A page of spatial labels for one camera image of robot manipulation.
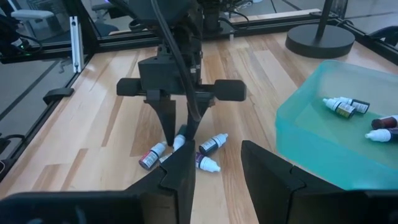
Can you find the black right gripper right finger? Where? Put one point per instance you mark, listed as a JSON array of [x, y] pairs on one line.
[[273, 196]]

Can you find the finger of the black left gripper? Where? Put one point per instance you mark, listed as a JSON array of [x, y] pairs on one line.
[[194, 129], [164, 118]]

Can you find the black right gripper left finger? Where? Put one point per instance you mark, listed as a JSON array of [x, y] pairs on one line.
[[177, 193]]

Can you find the small teal food coloring bottle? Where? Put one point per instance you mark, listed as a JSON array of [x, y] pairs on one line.
[[178, 143]]

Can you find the small dark food coloring bottle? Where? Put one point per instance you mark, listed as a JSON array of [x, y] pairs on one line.
[[211, 145]]

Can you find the small olive green coloring bottle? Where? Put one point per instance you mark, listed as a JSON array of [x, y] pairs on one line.
[[339, 107]]

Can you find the small grape purple coloring bottle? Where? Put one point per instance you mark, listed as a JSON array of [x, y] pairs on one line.
[[381, 135]]

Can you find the small black food coloring bottle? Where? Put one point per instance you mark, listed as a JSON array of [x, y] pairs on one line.
[[360, 106]]

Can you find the small maroon food coloring bottle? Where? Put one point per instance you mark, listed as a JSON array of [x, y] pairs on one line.
[[385, 122]]

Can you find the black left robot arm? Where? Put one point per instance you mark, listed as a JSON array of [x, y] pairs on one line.
[[186, 28]]

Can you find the small pink-label food coloring bottle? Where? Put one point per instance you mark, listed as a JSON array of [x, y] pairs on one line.
[[150, 157]]

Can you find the translucent green plastic bin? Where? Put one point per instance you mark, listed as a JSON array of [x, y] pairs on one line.
[[326, 149]]

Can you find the white globe table lamp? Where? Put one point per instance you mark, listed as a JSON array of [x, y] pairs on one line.
[[320, 42]]

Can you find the grey office chair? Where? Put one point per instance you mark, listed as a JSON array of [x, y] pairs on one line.
[[105, 18], [31, 15]]

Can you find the silver aluminium bar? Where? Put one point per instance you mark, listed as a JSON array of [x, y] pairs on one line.
[[76, 43]]

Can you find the black electronic device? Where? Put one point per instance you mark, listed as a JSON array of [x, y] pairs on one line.
[[12, 37]]

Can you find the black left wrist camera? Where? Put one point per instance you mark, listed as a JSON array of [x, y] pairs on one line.
[[161, 74]]

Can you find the black table edge bracket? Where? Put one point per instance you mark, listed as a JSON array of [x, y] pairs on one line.
[[57, 93]]

